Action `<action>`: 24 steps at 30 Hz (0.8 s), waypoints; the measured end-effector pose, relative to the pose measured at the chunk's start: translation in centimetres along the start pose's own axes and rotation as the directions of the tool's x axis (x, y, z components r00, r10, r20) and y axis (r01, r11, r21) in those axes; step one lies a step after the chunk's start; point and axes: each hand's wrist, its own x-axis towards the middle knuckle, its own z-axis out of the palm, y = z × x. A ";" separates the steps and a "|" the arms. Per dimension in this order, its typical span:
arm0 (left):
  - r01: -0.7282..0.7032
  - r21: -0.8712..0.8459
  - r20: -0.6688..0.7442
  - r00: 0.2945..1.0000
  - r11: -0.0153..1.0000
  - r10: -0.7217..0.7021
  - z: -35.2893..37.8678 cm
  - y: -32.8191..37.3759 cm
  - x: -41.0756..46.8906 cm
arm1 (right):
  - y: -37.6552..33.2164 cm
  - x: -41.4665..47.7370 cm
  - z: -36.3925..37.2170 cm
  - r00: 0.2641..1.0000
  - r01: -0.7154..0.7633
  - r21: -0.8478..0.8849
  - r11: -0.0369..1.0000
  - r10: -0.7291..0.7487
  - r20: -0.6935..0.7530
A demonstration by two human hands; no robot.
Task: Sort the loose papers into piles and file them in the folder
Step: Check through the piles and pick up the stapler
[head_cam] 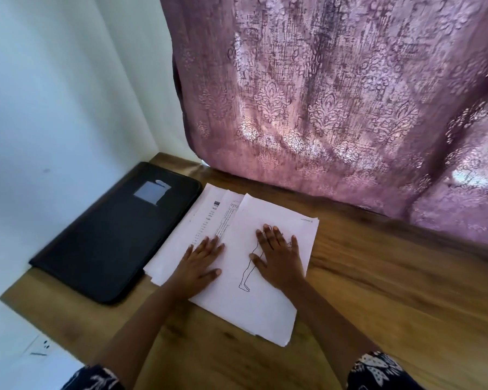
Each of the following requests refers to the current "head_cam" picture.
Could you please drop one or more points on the person's left hand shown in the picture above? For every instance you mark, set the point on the person's left hand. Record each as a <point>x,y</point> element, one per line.
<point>193,272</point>

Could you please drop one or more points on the person's right hand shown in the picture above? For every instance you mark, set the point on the person's right hand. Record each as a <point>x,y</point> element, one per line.
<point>278,260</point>

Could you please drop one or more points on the stack of table-printed sheets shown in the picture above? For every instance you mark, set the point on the stack of table-printed sheets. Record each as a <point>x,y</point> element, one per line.
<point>187,231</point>

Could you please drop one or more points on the body figure paper stack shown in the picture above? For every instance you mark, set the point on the body figure paper stack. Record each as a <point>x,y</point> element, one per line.
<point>260,312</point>

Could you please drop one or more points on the black folder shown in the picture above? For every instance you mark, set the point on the black folder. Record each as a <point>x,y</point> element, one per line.
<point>114,231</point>

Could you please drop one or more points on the person's left forearm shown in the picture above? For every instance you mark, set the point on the person's left forearm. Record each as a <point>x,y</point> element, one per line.
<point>134,337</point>

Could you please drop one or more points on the person's right forearm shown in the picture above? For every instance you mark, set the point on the person's right forearm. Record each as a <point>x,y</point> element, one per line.
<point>329,325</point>

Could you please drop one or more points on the pink patterned curtain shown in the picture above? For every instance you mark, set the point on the pink patterned curtain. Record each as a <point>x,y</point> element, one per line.
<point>350,93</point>

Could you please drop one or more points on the white curtain lining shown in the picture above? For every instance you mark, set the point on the white curtain lining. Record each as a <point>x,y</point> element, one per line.
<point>138,69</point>

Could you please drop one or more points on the white wall socket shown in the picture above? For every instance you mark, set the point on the white wall socket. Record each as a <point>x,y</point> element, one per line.
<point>41,347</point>

